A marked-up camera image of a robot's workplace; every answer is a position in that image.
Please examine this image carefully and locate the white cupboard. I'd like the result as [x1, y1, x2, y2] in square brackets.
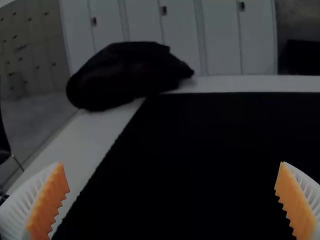
[58, 0, 279, 76]

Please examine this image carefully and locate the black jacket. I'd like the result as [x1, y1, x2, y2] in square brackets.
[65, 41, 195, 112]

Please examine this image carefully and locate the black mat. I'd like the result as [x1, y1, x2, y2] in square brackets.
[51, 91, 320, 240]

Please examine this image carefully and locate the grey locker bank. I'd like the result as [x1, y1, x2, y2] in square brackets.
[0, 1, 71, 101]

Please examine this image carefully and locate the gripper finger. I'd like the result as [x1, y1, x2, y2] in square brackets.
[0, 161, 71, 240]
[274, 161, 320, 240]

